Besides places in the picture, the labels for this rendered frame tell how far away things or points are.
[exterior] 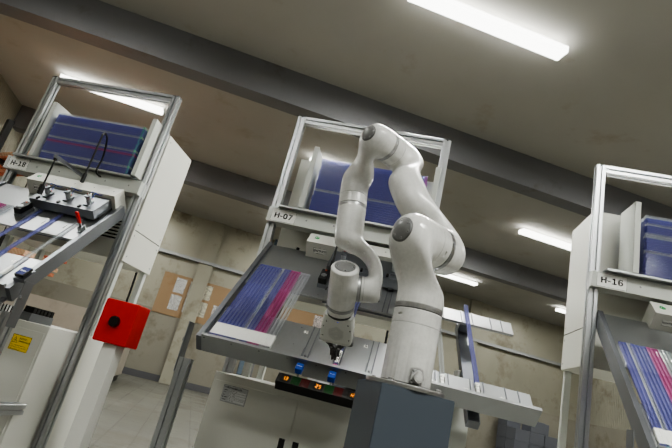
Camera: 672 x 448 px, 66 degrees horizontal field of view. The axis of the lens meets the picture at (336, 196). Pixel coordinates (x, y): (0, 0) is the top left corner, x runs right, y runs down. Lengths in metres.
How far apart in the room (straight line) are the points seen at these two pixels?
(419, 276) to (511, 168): 4.32
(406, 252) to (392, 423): 0.39
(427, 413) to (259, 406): 1.01
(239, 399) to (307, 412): 0.27
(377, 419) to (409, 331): 0.21
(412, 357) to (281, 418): 0.95
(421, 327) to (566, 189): 4.68
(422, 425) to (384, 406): 0.10
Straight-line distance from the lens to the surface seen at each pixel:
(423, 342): 1.29
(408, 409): 1.24
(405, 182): 1.48
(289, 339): 1.90
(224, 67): 5.01
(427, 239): 1.29
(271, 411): 2.14
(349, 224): 1.59
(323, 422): 2.11
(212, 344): 1.90
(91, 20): 5.27
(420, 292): 1.30
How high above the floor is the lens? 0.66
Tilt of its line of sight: 20 degrees up
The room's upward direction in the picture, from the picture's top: 14 degrees clockwise
